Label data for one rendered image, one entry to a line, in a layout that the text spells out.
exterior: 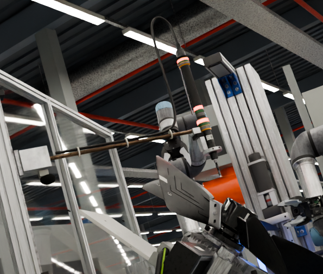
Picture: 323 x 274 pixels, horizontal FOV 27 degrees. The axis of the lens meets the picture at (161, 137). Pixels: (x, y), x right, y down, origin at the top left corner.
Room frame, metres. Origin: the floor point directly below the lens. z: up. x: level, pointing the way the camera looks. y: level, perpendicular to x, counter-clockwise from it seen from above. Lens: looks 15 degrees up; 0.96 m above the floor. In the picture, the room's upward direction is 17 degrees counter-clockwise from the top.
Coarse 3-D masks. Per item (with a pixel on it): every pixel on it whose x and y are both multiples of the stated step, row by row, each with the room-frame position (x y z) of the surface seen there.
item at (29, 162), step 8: (16, 152) 1.99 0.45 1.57; (24, 152) 1.98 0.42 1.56; (32, 152) 1.99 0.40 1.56; (40, 152) 2.00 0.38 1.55; (16, 160) 1.98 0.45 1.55; (24, 160) 1.98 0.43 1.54; (32, 160) 1.99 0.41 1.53; (40, 160) 2.00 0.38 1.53; (48, 160) 2.01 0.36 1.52; (24, 168) 1.98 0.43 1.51; (32, 168) 1.99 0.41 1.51; (40, 168) 2.00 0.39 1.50; (48, 168) 2.03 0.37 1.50; (24, 176) 2.04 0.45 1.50
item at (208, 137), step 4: (176, 44) 2.27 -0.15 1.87; (176, 48) 2.27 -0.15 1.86; (180, 48) 2.26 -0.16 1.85; (176, 52) 2.26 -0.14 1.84; (180, 52) 2.26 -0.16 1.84; (184, 52) 2.26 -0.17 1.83; (176, 56) 2.27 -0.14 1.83; (180, 56) 2.29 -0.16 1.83; (184, 56) 2.29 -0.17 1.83; (204, 132) 2.26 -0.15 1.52; (208, 132) 2.26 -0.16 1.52; (204, 136) 2.26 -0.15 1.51; (208, 136) 2.26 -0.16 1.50; (212, 136) 2.27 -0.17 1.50; (208, 140) 2.26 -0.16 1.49; (212, 140) 2.26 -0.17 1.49; (208, 144) 2.26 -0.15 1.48; (212, 144) 2.26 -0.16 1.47; (212, 152) 2.26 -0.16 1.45; (216, 152) 2.27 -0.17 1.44; (212, 156) 2.26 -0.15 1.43; (216, 156) 2.26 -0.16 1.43
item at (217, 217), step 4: (212, 200) 2.12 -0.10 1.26; (212, 204) 2.11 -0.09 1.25; (212, 208) 2.11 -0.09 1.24; (216, 208) 2.13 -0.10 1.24; (220, 208) 2.14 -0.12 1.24; (212, 212) 2.11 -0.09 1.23; (220, 212) 2.14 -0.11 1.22; (212, 216) 2.10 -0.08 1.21; (216, 216) 2.12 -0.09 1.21; (220, 216) 2.13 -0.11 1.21; (212, 220) 2.10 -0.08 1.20; (216, 220) 2.11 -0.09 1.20; (212, 224) 2.09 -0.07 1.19; (216, 224) 2.11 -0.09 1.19
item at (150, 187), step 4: (156, 180) 2.33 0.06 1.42; (148, 184) 2.30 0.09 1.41; (152, 184) 2.30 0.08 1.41; (144, 188) 2.27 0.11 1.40; (148, 188) 2.28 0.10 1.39; (152, 188) 2.28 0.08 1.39; (156, 188) 2.29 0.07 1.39; (160, 188) 2.29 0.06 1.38; (204, 188) 2.31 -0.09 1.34; (152, 192) 2.26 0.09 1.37; (156, 192) 2.27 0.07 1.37; (160, 192) 2.27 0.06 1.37; (208, 192) 2.28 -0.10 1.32; (160, 196) 2.25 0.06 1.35; (212, 196) 2.26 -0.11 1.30
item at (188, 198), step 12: (156, 156) 2.00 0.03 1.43; (168, 168) 2.00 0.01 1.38; (168, 180) 1.96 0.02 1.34; (180, 180) 2.01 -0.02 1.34; (192, 180) 2.07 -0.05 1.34; (180, 192) 1.98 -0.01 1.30; (192, 192) 2.03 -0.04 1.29; (204, 192) 2.09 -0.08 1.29; (168, 204) 1.90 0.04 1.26; (180, 204) 1.96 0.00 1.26; (192, 204) 2.02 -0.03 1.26; (204, 204) 2.07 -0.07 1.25; (192, 216) 2.00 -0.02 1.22; (204, 216) 2.06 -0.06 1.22
